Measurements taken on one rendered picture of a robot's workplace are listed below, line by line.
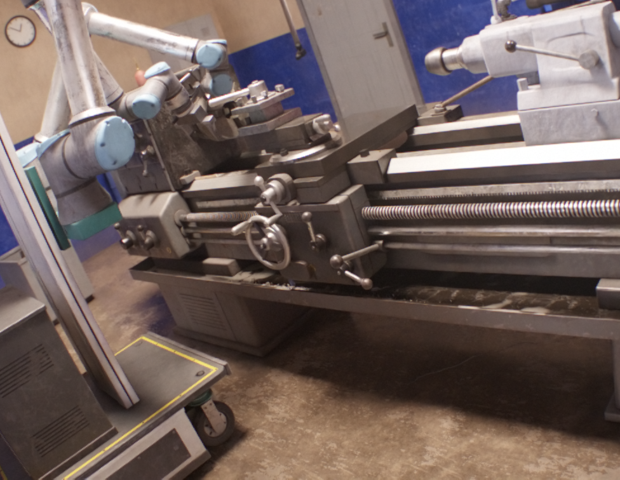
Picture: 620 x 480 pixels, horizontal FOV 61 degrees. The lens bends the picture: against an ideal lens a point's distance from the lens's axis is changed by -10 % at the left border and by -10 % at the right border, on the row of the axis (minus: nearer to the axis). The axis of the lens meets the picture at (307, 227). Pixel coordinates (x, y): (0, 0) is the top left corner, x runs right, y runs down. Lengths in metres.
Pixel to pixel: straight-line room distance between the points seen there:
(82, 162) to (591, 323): 1.47
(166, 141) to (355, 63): 3.53
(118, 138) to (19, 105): 4.18
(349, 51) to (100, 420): 4.64
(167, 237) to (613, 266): 1.87
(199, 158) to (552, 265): 1.68
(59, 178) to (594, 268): 1.59
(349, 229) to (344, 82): 4.33
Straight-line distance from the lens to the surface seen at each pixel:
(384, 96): 5.80
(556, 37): 1.60
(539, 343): 2.26
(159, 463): 2.10
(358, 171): 1.84
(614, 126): 1.55
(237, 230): 1.92
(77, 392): 1.98
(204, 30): 6.38
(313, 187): 1.80
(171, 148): 2.65
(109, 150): 1.70
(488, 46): 1.69
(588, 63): 1.53
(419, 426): 2.03
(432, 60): 1.82
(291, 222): 1.95
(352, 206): 1.81
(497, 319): 1.65
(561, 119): 1.58
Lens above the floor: 1.31
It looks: 18 degrees down
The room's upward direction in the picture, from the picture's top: 20 degrees counter-clockwise
